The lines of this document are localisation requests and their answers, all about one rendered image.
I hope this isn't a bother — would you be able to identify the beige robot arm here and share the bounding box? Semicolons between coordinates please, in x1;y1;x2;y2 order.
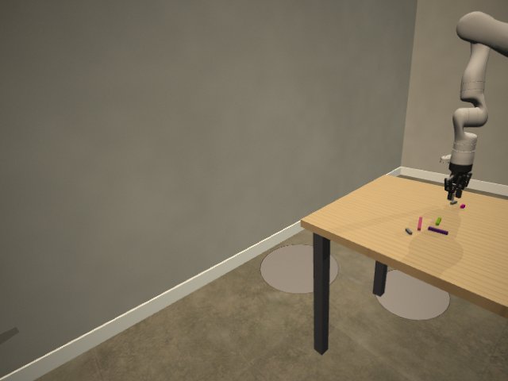
441;12;508;165

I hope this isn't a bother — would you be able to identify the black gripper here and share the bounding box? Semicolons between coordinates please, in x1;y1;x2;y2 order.
444;162;473;201

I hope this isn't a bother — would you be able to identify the purple rod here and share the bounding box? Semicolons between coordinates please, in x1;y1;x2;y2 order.
428;226;448;235

